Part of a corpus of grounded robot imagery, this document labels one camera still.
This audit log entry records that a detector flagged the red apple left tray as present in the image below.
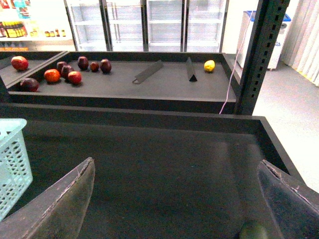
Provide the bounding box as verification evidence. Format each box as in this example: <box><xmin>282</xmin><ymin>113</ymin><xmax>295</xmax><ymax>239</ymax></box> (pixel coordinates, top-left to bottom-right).
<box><xmin>11</xmin><ymin>56</ymin><xmax>29</xmax><ymax>71</ymax></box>

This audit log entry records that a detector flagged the dark plum front left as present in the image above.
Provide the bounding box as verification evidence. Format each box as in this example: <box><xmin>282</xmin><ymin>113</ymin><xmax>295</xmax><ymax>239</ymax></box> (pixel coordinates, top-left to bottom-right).
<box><xmin>19</xmin><ymin>78</ymin><xmax>39</xmax><ymax>92</ymax></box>

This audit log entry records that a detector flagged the light blue plastic basket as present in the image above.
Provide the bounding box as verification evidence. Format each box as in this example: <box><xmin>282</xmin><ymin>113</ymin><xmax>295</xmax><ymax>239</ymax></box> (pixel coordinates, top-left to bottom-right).
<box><xmin>0</xmin><ymin>119</ymin><xmax>33</xmax><ymax>220</ymax></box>

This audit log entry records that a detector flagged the glass door refrigerator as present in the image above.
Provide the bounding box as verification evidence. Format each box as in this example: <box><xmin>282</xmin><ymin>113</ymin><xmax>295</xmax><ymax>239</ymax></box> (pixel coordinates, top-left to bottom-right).
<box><xmin>64</xmin><ymin>0</ymin><xmax>228</xmax><ymax>52</ymax></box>

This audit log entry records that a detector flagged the red apple front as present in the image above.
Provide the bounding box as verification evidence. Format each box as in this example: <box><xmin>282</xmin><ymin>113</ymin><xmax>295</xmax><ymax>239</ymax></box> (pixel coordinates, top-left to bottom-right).
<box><xmin>67</xmin><ymin>71</ymin><xmax>82</xmax><ymax>85</ymax></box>

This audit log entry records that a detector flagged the black lower right tray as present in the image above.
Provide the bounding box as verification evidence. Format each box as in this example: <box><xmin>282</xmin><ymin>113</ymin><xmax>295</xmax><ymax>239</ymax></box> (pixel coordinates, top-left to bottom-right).
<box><xmin>0</xmin><ymin>104</ymin><xmax>301</xmax><ymax>239</ymax></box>

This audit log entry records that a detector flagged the black triangular divider right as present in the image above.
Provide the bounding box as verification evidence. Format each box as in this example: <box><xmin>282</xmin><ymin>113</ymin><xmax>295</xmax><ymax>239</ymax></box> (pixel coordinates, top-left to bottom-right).
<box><xmin>186</xmin><ymin>57</ymin><xmax>197</xmax><ymax>82</ymax></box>

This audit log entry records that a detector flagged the white shelf with bottles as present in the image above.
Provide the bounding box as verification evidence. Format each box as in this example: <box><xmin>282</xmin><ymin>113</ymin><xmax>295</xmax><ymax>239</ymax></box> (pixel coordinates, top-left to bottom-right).
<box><xmin>0</xmin><ymin>0</ymin><xmax>75</xmax><ymax>51</ymax></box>

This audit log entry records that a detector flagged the black right upright post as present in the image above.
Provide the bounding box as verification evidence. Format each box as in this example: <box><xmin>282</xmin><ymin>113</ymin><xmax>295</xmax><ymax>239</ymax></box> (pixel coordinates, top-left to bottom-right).
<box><xmin>234</xmin><ymin>0</ymin><xmax>290</xmax><ymax>116</ymax></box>

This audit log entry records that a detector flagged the orange red tomato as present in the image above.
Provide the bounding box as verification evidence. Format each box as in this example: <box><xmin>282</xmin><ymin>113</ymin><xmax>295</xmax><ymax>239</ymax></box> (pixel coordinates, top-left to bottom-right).
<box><xmin>44</xmin><ymin>69</ymin><xmax>61</xmax><ymax>83</ymax></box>

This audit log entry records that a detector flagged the dark plum top centre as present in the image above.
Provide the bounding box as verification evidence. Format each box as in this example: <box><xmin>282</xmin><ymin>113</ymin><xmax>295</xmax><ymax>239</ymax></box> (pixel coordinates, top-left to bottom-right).
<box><xmin>77</xmin><ymin>56</ymin><xmax>89</xmax><ymax>71</ymax></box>

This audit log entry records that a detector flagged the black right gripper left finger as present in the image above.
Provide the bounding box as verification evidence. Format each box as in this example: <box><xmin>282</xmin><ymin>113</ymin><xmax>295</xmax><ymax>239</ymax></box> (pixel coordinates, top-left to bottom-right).
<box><xmin>0</xmin><ymin>157</ymin><xmax>95</xmax><ymax>239</ymax></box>

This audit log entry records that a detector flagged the white chest freezer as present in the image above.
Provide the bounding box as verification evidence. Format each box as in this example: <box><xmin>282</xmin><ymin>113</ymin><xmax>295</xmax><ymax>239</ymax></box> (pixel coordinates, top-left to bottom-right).
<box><xmin>236</xmin><ymin>10</ymin><xmax>292</xmax><ymax>71</ymax></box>

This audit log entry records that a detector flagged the pink cable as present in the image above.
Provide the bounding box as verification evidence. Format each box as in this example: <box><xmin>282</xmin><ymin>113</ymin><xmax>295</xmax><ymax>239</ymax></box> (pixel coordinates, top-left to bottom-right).
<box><xmin>218</xmin><ymin>11</ymin><xmax>255</xmax><ymax>115</ymax></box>

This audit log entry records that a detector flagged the small dark red plum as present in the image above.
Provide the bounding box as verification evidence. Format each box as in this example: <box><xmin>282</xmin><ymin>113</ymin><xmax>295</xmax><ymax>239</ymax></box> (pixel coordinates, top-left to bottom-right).
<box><xmin>90</xmin><ymin>62</ymin><xmax>100</xmax><ymax>72</ymax></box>

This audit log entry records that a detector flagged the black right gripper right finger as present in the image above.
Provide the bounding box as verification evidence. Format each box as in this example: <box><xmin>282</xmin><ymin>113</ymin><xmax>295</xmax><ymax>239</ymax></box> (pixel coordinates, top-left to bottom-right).
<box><xmin>257</xmin><ymin>160</ymin><xmax>319</xmax><ymax>239</ymax></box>

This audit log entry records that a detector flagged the yellow lemon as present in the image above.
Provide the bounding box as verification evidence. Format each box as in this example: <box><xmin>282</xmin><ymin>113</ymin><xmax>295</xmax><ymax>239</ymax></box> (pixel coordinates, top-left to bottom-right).
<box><xmin>204</xmin><ymin>60</ymin><xmax>215</xmax><ymax>73</ymax></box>

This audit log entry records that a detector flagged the dark plum right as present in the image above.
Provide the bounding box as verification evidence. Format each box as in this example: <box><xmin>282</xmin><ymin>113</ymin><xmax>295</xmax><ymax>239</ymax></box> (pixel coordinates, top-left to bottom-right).
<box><xmin>100</xmin><ymin>59</ymin><xmax>112</xmax><ymax>74</ymax></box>

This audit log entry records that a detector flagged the black upper left tray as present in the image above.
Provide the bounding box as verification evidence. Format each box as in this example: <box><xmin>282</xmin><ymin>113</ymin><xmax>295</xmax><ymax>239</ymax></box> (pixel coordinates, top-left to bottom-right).
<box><xmin>0</xmin><ymin>51</ymin><xmax>67</xmax><ymax>89</ymax></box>

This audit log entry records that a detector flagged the dark plum behind tomato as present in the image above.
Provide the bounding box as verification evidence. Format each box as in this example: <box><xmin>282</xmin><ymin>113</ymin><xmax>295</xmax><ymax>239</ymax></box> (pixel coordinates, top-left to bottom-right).
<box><xmin>56</xmin><ymin>61</ymin><xmax>68</xmax><ymax>74</ymax></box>

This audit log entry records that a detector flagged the white curtain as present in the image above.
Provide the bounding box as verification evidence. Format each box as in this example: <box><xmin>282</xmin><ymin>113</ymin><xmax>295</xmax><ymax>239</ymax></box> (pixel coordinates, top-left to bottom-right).
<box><xmin>282</xmin><ymin>0</ymin><xmax>319</xmax><ymax>87</ymax></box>

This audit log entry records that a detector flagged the black divider strip left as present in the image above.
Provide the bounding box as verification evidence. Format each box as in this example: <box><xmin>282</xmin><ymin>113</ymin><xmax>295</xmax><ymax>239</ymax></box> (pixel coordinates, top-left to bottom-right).
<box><xmin>132</xmin><ymin>60</ymin><xmax>163</xmax><ymax>84</ymax></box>

